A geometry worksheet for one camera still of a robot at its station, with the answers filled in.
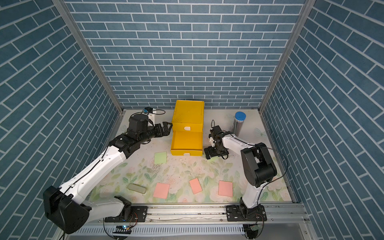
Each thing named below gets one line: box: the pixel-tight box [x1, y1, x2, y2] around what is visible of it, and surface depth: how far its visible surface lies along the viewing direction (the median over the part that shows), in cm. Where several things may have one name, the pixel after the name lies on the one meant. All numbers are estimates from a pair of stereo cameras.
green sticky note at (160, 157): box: [154, 151, 168, 165], surface depth 96 cm
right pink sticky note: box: [218, 180, 233, 197], surface depth 84 cm
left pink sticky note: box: [153, 182, 170, 199], surface depth 84 cm
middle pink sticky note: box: [189, 177, 203, 195], surface depth 85 cm
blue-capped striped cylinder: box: [231, 111, 247, 137], surface depth 95 cm
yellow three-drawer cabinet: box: [170, 100, 205, 157], surface depth 92 cm
